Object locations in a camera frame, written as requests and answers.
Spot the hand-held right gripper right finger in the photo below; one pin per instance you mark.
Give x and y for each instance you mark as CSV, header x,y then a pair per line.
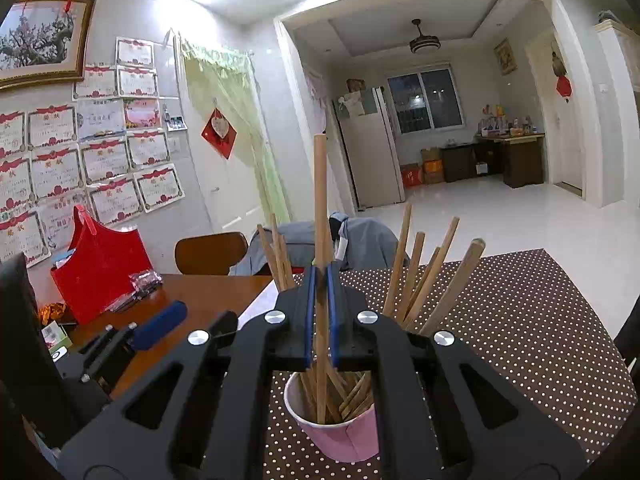
x,y
334,310

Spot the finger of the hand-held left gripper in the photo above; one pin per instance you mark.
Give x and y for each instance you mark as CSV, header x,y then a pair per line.
x,y
160,322
225,325

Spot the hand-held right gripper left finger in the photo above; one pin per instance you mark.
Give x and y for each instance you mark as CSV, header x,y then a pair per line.
x,y
311,310

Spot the single bamboo chopstick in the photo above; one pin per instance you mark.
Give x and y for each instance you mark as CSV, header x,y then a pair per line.
x,y
320,200

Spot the bunch of wooden chopsticks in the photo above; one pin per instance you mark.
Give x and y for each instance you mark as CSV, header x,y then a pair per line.
x,y
452,285

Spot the pink paper cup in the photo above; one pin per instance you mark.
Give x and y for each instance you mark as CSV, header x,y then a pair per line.
x,y
340,440

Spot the small green white box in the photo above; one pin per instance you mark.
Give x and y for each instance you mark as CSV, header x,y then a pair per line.
x,y
56,340

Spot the orange foil snack packet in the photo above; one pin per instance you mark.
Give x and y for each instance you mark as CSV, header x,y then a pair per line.
x,y
52,312

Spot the clear plastic packet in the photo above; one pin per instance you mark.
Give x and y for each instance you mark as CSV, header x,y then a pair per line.
x,y
145,282

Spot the brown wooden chair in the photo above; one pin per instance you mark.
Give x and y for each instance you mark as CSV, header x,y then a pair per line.
x,y
210,255

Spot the light grey jacket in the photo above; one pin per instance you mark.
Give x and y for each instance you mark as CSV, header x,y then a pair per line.
x,y
370,245

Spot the red gift bag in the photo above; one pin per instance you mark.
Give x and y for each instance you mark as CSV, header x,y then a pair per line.
x,y
100,270

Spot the silver refrigerator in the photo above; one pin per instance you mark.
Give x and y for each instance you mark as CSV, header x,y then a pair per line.
x,y
370,160

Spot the red cardboard box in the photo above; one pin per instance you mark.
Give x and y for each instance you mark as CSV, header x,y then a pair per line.
x,y
412,176

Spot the orange cardboard box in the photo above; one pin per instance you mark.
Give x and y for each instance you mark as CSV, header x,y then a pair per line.
x,y
433,172

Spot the plain brown cardboard box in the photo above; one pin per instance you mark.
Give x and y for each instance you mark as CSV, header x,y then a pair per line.
x,y
430,154

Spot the red diamond door ornament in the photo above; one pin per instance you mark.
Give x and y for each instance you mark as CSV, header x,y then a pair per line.
x,y
219,132

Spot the brown polka dot tablecloth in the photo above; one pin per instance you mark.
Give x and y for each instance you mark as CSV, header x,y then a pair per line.
x,y
525,335

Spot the green sheer curtain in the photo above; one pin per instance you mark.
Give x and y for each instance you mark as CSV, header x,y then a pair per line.
x,y
235,110

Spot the small dark framed picture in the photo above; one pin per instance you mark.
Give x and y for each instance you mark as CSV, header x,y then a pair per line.
x,y
355,85

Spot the barred window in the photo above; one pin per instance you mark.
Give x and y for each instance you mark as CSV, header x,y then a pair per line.
x,y
425,100

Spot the dark wooden desk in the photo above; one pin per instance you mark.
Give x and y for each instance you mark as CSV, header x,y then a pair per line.
x,y
522,160

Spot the assorted bottles and toys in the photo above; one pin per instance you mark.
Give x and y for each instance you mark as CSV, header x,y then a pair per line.
x,y
500,125

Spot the ceiling fan lamp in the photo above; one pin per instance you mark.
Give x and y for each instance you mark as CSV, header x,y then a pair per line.
x,y
425,46

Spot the white door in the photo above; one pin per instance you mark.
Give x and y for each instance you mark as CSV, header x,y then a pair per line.
x,y
565,135

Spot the framed blossom painting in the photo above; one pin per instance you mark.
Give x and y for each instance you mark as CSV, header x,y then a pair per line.
x,y
40,40

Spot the dark grey jacket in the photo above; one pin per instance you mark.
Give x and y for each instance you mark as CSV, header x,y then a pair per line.
x,y
631,340

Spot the gold framed picture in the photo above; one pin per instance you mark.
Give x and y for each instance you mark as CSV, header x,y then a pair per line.
x,y
505,57

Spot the red hanging ornament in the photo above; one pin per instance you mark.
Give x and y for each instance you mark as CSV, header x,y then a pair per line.
x,y
563,85

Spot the white cabinet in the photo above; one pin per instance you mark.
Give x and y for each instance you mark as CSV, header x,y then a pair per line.
x,y
622,55

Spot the wall of award certificates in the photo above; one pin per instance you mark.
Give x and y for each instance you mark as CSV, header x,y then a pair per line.
x,y
105,160

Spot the small wall photos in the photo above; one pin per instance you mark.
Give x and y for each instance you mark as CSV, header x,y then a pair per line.
x,y
177,123

